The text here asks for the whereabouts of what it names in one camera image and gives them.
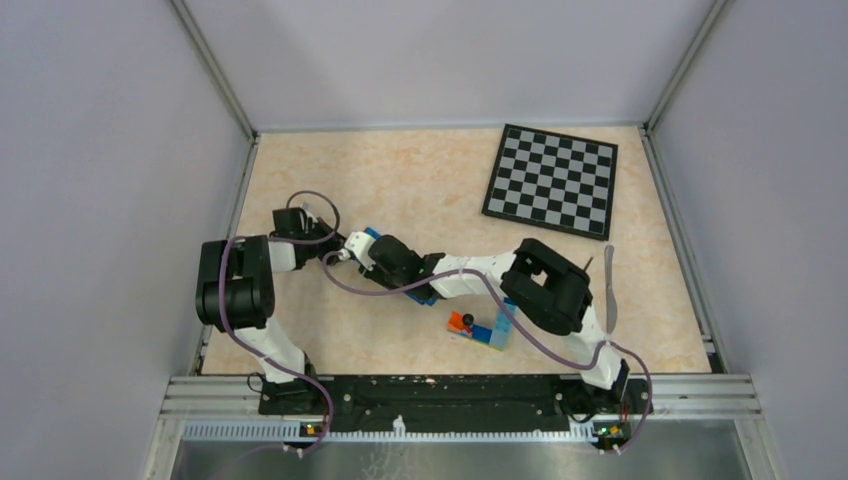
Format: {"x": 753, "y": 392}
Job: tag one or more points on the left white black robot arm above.
{"x": 235, "y": 290}

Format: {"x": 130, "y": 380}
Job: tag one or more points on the black white checkerboard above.
{"x": 553, "y": 181}

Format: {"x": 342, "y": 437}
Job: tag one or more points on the silver metal knife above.
{"x": 610, "y": 297}

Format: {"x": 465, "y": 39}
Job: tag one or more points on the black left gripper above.
{"x": 334, "y": 243}

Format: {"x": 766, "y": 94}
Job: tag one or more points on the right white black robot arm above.
{"x": 552, "y": 292}

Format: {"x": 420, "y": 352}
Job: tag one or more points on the colourful toy brick assembly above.
{"x": 492, "y": 331}

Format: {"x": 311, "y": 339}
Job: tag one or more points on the aluminium frame rail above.
{"x": 705, "y": 426}

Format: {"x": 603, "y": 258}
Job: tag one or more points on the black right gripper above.
{"x": 371, "y": 269}

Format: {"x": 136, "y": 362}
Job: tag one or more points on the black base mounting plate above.
{"x": 452, "y": 403}

